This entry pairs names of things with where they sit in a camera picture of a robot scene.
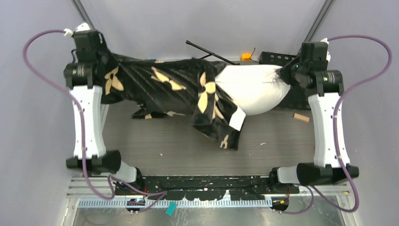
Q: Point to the black floral pillowcase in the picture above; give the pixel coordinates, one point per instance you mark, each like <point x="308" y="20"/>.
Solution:
<point x="166" y="89"/>

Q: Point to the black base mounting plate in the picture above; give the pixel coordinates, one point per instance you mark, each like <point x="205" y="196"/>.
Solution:
<point x="208" y="188"/>

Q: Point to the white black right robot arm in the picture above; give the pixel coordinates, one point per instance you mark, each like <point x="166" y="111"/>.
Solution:
<point x="323" y="89"/>

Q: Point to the teal tape piece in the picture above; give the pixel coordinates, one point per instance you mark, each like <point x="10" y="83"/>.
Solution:
<point x="171" y="209"/>

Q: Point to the black folding stand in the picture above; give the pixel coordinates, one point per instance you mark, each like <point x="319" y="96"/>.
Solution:
<point x="210" y="53"/>

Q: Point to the orange small device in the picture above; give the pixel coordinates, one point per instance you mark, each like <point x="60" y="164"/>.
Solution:
<point x="247" y="56"/>

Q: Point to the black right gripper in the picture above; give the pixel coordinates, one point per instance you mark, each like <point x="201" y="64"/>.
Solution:
<point x="285" y="72"/>

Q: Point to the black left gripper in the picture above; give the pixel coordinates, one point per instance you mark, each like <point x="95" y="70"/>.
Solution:
<point x="104" y="46"/>

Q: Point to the aluminium frame rail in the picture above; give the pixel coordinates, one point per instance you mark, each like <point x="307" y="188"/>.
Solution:
<point x="127" y="198"/>

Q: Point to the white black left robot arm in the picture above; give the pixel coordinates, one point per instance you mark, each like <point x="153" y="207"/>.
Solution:
<point x="87" y="76"/>

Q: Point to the small wooden block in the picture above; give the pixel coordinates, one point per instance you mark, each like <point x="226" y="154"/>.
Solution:
<point x="301" y="117"/>

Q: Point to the white pillow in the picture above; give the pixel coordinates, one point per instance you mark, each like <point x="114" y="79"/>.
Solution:
<point x="254" y="88"/>

